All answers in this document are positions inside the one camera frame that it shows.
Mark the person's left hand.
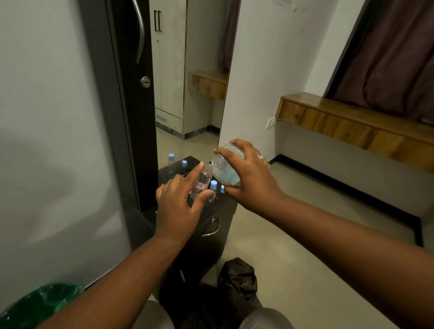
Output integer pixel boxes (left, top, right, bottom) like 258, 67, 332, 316
155, 162, 215, 243

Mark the small clear labelled bottle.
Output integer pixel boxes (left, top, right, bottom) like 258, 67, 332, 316
190, 163, 213, 201

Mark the large clear plastic bottle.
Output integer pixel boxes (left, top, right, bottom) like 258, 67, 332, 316
211, 143, 246, 187

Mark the person's right forearm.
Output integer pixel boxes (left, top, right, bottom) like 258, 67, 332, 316
262, 192, 434, 329

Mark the dark wardrobe door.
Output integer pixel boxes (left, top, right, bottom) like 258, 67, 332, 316
79, 0, 159, 213

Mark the person's right leg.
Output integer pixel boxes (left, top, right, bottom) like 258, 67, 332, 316
238, 307, 295, 329

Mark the black bag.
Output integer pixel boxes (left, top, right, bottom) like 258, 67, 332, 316
216, 257, 264, 310

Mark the tall wall mirror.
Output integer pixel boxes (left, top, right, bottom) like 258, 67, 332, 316
149, 0, 241, 170

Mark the person's right hand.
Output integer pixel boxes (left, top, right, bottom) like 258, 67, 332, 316
213, 138, 286, 218

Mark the wooden wall shelf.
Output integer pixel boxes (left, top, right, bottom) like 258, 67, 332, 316
275, 92, 434, 174

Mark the silver drawer handle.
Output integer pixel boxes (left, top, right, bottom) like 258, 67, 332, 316
201, 218, 220, 238

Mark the curved silver door handle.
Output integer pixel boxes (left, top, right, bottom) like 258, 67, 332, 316
132, 0, 145, 64

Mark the black drawer cabinet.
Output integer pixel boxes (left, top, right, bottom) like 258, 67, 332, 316
142, 155, 238, 293

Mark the person's left forearm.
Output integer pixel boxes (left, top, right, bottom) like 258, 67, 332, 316
37, 233, 201, 329

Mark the white glossy wardrobe door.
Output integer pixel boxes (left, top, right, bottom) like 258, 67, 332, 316
0, 0, 133, 314

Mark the dark brown curtain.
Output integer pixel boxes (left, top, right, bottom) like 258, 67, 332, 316
333, 0, 434, 127

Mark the green plastic bin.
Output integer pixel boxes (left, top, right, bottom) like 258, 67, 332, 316
0, 283, 85, 329

